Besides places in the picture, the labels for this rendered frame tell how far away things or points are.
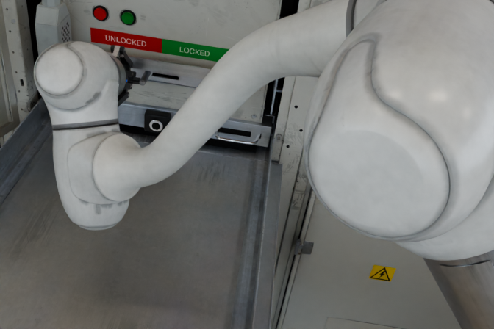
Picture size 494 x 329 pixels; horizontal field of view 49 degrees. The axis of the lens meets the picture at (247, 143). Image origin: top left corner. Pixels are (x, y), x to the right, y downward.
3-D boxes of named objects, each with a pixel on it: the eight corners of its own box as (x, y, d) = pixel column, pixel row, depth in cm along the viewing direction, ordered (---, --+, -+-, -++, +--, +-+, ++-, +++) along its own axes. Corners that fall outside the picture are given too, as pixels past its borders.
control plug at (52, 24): (63, 89, 114) (56, 12, 104) (40, 86, 114) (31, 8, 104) (76, 72, 121) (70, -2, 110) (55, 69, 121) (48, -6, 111)
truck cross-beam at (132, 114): (267, 147, 130) (271, 127, 126) (48, 112, 131) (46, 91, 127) (269, 136, 134) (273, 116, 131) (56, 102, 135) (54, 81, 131)
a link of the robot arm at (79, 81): (56, 48, 90) (66, 125, 91) (14, 39, 74) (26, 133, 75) (120, 42, 89) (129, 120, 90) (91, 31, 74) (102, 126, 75)
